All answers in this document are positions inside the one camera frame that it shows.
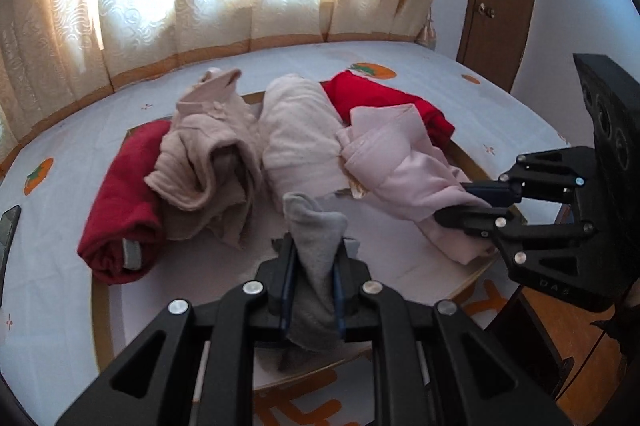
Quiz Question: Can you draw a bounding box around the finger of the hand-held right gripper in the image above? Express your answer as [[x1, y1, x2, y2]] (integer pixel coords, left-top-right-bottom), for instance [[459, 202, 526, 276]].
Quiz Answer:
[[461, 146, 598, 208], [434, 205, 599, 257]]

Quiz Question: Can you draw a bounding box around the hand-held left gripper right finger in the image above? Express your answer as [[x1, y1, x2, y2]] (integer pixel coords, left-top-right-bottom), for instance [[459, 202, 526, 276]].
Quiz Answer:
[[331, 248, 571, 426]]

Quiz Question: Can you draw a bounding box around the pink garment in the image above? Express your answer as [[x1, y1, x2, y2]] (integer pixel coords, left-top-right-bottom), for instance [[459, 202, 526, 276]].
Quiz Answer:
[[336, 104, 501, 266]]

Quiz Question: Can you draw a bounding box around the dark red garment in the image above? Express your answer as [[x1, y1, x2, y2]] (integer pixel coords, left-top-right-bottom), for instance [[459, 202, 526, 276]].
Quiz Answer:
[[77, 120, 173, 287]]

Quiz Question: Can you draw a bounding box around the grey sock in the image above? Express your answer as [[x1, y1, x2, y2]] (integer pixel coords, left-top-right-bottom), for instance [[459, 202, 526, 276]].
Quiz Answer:
[[272, 192, 361, 372]]

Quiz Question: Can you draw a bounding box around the curtain tassel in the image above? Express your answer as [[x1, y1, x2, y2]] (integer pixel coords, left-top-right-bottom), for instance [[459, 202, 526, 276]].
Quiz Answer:
[[414, 8, 437, 49]]

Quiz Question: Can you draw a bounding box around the beige bra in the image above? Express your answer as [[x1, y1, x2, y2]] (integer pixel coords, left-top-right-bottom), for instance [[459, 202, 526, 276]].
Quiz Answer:
[[145, 68, 263, 251]]

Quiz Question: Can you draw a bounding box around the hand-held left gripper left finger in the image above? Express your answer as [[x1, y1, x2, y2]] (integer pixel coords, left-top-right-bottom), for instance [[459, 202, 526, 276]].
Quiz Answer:
[[55, 233, 297, 426]]

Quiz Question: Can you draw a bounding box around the black smartphone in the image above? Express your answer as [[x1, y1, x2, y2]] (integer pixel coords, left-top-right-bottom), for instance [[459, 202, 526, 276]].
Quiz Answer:
[[0, 205, 23, 307]]

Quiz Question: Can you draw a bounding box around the pale beige garment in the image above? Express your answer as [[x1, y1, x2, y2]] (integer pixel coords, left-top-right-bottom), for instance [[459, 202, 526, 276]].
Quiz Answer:
[[257, 74, 361, 202]]

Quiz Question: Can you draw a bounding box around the bright red garment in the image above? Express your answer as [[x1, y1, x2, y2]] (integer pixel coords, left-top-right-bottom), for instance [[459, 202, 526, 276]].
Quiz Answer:
[[320, 70, 456, 152]]

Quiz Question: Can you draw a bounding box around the wooden tray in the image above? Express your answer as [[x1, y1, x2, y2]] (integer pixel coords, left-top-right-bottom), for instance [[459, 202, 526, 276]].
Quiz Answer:
[[90, 88, 528, 394]]

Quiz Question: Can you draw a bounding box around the brown wooden door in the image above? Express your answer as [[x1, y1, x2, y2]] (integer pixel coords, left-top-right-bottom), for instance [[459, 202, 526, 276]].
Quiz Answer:
[[456, 0, 543, 94]]

